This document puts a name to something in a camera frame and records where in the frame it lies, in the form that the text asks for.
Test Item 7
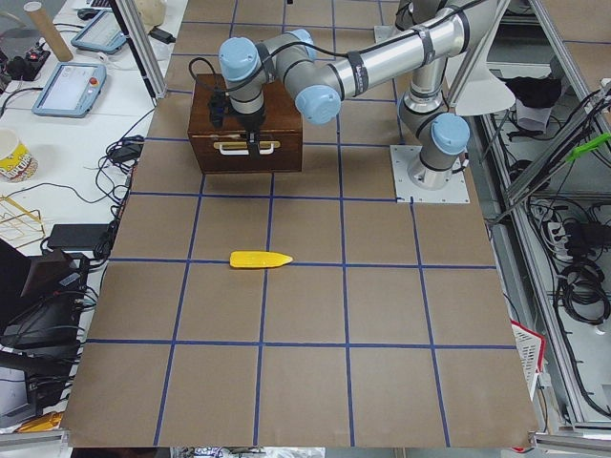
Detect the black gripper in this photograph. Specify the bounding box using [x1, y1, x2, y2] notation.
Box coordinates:
[237, 110, 265, 154]

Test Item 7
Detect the yellow plastic corn cob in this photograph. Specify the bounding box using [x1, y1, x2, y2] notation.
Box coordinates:
[229, 250, 293, 269]

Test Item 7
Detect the wooden drawer with white handle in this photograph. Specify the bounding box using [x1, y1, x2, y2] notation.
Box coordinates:
[190, 133, 303, 174]

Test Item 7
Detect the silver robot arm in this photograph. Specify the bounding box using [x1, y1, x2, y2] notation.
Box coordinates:
[219, 1, 495, 190]

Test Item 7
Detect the dark wooden drawer cabinet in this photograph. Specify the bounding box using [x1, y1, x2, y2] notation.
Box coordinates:
[187, 73, 303, 174]

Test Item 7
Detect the far teach pendant tablet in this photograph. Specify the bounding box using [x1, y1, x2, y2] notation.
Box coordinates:
[71, 10, 126, 54]

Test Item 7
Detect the teach pendant tablet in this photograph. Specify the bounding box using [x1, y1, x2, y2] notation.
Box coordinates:
[71, 10, 126, 54]
[32, 63, 107, 118]

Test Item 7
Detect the near teach pendant tablet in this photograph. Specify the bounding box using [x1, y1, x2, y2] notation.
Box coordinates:
[32, 63, 107, 118]

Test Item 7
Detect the black power adapter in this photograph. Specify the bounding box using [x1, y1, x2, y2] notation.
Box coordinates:
[47, 223, 109, 251]

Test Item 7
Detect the paper popcorn cup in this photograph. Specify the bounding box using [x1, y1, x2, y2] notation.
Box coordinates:
[0, 128, 38, 182]

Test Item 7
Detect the cardboard tube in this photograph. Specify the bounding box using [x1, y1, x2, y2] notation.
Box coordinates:
[23, 1, 74, 62]

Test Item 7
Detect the white perforated basket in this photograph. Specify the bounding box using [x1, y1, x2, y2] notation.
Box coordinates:
[511, 321, 546, 399]

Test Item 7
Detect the green plastic clamp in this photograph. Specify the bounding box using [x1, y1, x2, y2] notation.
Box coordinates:
[566, 133, 611, 162]

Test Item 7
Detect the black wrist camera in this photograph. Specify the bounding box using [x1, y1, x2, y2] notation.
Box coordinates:
[207, 91, 228, 128]

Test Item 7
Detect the aluminium frame post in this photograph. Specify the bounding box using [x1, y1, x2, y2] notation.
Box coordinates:
[111, 0, 167, 99]

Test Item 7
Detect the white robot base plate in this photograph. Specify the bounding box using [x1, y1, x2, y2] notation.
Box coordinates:
[390, 145, 470, 204]

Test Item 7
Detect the gold wire rack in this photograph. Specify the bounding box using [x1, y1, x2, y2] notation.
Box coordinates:
[1, 196, 46, 248]

